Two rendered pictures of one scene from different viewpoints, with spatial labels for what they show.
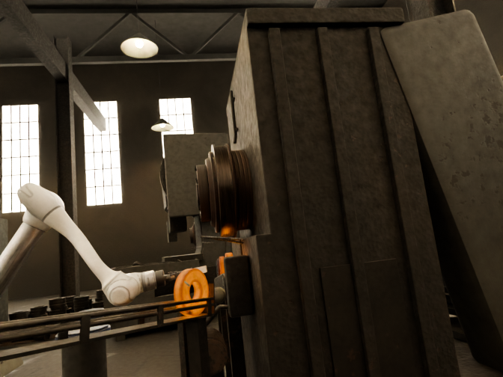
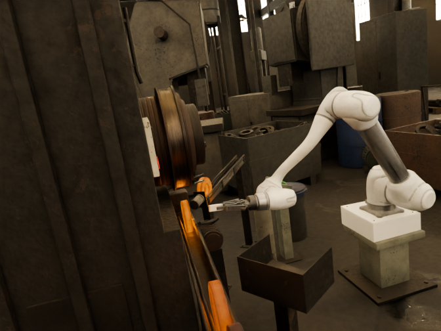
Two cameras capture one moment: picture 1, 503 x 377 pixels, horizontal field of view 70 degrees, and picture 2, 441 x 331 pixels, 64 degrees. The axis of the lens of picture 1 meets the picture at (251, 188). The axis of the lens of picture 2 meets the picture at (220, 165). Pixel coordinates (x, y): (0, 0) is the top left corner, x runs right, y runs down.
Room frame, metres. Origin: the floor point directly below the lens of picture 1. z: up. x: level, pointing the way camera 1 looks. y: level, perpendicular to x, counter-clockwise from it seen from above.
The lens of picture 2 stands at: (3.35, 0.29, 1.32)
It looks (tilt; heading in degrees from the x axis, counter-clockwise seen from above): 13 degrees down; 178
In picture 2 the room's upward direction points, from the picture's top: 9 degrees counter-clockwise
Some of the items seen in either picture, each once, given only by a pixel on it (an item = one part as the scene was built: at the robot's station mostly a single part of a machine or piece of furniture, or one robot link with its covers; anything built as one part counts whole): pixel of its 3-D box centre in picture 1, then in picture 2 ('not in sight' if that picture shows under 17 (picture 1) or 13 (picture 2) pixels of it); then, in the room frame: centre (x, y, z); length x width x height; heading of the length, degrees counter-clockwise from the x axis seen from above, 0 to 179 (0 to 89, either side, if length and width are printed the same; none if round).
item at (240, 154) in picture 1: (238, 190); (155, 141); (1.77, 0.07, 1.11); 0.47 x 0.10 x 0.47; 9
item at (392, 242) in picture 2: not in sight; (382, 230); (1.44, 1.26, 0.33); 0.32 x 0.32 x 0.04; 10
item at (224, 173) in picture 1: (221, 191); (173, 138); (1.75, 0.15, 1.11); 0.47 x 0.06 x 0.47; 9
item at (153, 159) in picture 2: not in sight; (150, 144); (2.11, 0.09, 1.15); 0.26 x 0.02 x 0.18; 9
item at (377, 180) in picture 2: not in sight; (382, 184); (1.45, 1.27, 0.63); 0.18 x 0.16 x 0.22; 17
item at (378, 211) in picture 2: not in sight; (378, 205); (1.42, 1.26, 0.49); 0.22 x 0.18 x 0.06; 12
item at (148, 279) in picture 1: (150, 280); (260, 201); (1.69, 0.52, 0.73); 0.09 x 0.06 x 0.09; 9
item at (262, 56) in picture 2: not in sight; (260, 77); (-7.31, 2.24, 1.39); 0.88 x 0.56 x 2.78; 159
